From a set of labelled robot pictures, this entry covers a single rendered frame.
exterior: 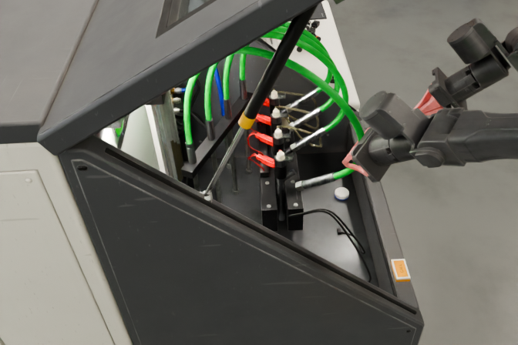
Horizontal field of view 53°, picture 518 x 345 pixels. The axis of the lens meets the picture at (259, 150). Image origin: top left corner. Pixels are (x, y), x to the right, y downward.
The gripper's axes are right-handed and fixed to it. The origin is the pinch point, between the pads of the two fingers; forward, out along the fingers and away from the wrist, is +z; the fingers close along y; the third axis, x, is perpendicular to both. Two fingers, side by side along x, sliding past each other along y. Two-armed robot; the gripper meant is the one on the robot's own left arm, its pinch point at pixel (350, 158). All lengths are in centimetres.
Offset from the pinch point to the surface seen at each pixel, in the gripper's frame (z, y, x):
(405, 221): 109, -69, 87
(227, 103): 30.9, -4.4, -21.5
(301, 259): -4.9, 23.8, 1.7
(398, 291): 5.6, 9.8, 28.6
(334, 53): 55, -59, -4
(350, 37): 207, -204, 30
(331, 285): -2.6, 22.5, 10.3
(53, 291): 17, 52, -22
